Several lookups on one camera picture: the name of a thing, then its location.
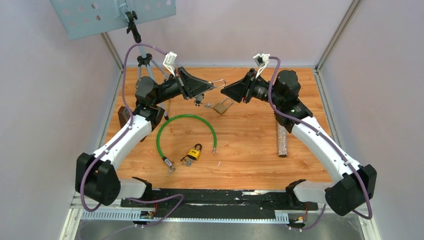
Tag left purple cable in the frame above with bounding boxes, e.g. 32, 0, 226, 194
79, 43, 185, 229

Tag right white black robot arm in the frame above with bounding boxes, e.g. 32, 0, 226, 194
220, 69, 377, 219

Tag glittery silver microphone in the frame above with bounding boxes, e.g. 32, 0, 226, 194
276, 123, 288, 158

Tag blue music stand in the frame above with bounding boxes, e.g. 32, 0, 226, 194
49, 0, 177, 121

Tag keys of cable lock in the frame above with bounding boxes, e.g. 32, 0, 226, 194
166, 165, 176, 177

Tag large brass padlock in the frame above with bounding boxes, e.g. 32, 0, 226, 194
204, 97, 234, 115

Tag brown wooden metronome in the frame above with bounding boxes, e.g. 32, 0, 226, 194
117, 106, 132, 129

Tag keys of yellow padlock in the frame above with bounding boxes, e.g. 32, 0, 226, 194
180, 155, 197, 167

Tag small brass padlock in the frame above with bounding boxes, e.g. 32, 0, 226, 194
192, 79, 227, 107

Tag yellow black padlock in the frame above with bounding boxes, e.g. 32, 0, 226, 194
187, 143, 203, 161

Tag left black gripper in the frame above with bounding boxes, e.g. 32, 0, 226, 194
153, 66, 214, 106

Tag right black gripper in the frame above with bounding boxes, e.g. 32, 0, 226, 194
219, 69, 282, 107

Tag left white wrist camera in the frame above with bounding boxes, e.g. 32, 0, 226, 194
162, 51, 178, 77

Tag green cable lock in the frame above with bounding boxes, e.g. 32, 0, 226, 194
156, 114, 218, 168

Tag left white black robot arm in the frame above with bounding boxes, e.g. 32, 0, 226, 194
75, 67, 215, 207

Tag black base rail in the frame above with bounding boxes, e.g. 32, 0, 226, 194
71, 187, 321, 223

